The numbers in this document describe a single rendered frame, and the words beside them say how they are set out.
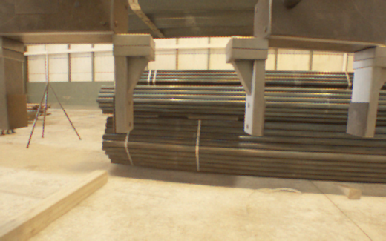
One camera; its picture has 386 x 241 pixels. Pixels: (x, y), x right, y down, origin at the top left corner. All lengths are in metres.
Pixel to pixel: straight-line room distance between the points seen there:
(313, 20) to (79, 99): 11.51
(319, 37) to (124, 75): 0.20
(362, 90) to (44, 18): 0.35
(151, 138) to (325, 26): 1.60
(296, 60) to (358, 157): 8.05
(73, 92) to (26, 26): 11.60
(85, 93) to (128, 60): 11.12
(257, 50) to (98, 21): 0.16
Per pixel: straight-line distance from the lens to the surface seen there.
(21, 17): 0.26
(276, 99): 1.78
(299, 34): 0.22
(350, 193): 1.82
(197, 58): 9.25
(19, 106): 0.29
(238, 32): 1.04
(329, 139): 1.86
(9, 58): 0.29
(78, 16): 0.23
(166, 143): 1.69
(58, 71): 12.77
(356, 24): 0.26
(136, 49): 0.21
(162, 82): 2.29
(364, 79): 0.29
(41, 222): 1.33
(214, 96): 1.72
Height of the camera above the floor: 0.69
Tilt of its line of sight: 7 degrees down
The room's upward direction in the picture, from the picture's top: 1 degrees clockwise
